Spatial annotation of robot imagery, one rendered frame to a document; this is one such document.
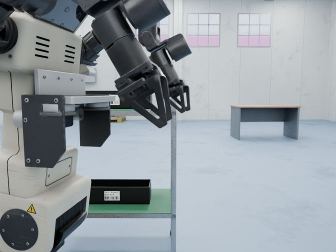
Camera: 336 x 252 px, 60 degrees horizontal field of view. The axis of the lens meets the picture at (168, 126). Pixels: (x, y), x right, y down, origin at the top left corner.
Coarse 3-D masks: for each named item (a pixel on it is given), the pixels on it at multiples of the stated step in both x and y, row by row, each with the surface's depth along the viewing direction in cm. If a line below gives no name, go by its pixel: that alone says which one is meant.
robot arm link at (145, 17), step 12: (84, 0) 45; (96, 0) 45; (108, 0) 47; (132, 0) 45; (144, 0) 45; (156, 0) 45; (96, 12) 48; (132, 12) 45; (144, 12) 45; (156, 12) 46; (168, 12) 47; (144, 24) 47
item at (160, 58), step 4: (160, 48) 89; (164, 48) 90; (152, 52) 91; (156, 52) 89; (160, 52) 89; (164, 52) 89; (168, 52) 89; (152, 56) 89; (156, 56) 89; (160, 56) 89; (164, 56) 89; (168, 56) 91; (152, 60) 90; (156, 60) 89; (160, 60) 89; (164, 60) 89; (168, 60) 89; (160, 64) 89; (164, 64) 89
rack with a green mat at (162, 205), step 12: (156, 192) 205; (168, 192) 205; (96, 204) 183; (108, 204) 183; (120, 204) 183; (132, 204) 183; (144, 204) 183; (156, 204) 183; (168, 204) 183; (96, 216) 170; (108, 216) 170; (120, 216) 170; (132, 216) 170; (144, 216) 170; (156, 216) 170; (168, 216) 170
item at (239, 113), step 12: (240, 108) 640; (252, 108) 703; (264, 108) 705; (276, 108) 706; (288, 108) 690; (240, 120) 705; (252, 120) 706; (264, 120) 708; (276, 120) 709; (288, 120) 690; (288, 132) 690
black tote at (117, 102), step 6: (90, 90) 176; (96, 90) 176; (102, 90) 176; (108, 90) 176; (114, 90) 176; (150, 96) 179; (114, 102) 177; (120, 102) 177; (138, 102) 177; (114, 108) 177; (120, 108) 177; (126, 108) 177
